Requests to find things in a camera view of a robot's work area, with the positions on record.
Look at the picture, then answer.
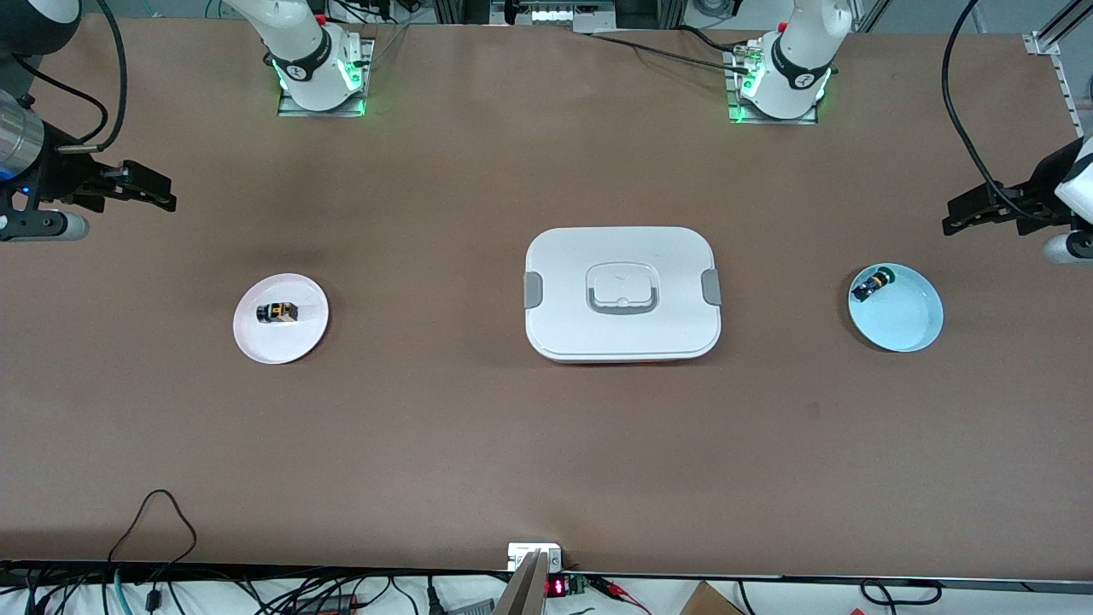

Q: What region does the white lidded pink box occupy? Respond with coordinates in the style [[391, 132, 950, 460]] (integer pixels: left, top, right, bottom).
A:
[[523, 226, 723, 366]]

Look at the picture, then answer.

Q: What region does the light blue round plate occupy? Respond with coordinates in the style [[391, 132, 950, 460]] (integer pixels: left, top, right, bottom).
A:
[[847, 263, 945, 353]]

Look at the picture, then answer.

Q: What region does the pink round plate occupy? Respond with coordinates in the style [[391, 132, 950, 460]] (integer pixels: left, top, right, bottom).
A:
[[233, 273, 330, 366]]

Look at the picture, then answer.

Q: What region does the brown cardboard piece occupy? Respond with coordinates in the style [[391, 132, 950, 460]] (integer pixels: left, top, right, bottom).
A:
[[679, 581, 745, 615]]

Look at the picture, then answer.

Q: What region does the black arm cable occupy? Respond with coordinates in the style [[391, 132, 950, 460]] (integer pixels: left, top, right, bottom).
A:
[[84, 0, 130, 148], [15, 55, 111, 146], [941, 0, 1026, 204]]

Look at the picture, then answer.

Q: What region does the green black switch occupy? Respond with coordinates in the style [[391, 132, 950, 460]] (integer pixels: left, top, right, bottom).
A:
[[850, 266, 896, 302]]

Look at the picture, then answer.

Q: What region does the aluminium frame profile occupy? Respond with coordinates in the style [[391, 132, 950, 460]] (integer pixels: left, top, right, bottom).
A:
[[1022, 0, 1093, 139]]

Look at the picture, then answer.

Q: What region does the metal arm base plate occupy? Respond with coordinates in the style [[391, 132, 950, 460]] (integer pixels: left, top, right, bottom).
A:
[[726, 44, 821, 126], [277, 38, 376, 119]]

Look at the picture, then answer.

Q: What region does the thin black looped cable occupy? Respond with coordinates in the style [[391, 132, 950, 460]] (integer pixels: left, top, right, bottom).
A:
[[106, 489, 199, 599]]

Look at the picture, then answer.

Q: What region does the black cable on table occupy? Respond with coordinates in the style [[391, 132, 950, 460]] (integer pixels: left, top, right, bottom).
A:
[[587, 26, 757, 74]]

